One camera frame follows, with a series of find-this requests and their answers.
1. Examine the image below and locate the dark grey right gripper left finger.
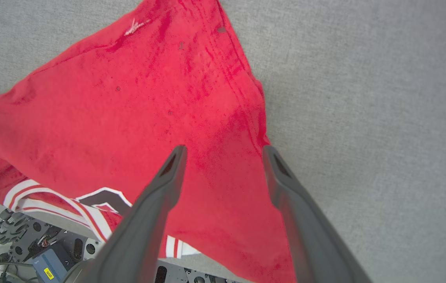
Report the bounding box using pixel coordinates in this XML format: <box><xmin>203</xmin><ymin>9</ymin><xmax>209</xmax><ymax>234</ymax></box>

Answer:
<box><xmin>62</xmin><ymin>145</ymin><xmax>188</xmax><ymax>283</ymax></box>

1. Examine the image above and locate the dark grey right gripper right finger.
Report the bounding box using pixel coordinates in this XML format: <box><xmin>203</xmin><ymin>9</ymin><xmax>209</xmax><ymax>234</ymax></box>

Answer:
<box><xmin>262</xmin><ymin>145</ymin><xmax>373</xmax><ymax>283</ymax></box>

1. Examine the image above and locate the black ribbed cable chain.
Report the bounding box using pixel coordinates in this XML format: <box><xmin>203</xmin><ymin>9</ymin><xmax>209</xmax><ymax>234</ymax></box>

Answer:
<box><xmin>0</xmin><ymin>208</ymin><xmax>31</xmax><ymax>245</ymax></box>

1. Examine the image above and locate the red and white sports jersey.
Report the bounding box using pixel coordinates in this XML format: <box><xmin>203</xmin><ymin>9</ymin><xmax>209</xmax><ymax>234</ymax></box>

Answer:
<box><xmin>0</xmin><ymin>0</ymin><xmax>298</xmax><ymax>283</ymax></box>

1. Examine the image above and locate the grey box with yellow label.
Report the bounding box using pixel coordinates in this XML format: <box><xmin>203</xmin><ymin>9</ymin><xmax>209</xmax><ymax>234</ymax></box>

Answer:
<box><xmin>33</xmin><ymin>248</ymin><xmax>71</xmax><ymax>282</ymax></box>

